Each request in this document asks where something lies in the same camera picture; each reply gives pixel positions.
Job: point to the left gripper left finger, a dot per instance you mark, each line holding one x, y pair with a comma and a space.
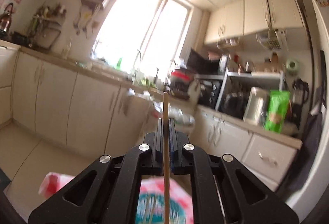
107, 190

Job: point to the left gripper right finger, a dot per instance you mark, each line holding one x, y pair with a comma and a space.
223, 189

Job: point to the wooden chopstick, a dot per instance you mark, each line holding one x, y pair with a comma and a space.
166, 164

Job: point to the red white checkered tablecloth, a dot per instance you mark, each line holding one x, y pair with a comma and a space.
53, 182

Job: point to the teal perforated plastic basket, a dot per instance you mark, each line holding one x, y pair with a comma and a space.
151, 209

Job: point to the white rolling cart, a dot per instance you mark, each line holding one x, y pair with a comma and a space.
184, 122

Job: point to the black toaster oven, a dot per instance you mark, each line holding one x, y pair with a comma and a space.
209, 94

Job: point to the white thermos pot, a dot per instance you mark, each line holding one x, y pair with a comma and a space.
255, 113

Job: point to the black microwave oven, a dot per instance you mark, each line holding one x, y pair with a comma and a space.
204, 66

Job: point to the green snack bag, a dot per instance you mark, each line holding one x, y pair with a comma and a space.
277, 110

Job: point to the green dish soap bottle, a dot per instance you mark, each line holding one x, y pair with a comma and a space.
119, 64

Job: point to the steel kettle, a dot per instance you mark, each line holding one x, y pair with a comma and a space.
6, 19

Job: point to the wall spice rack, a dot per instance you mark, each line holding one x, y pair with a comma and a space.
45, 26

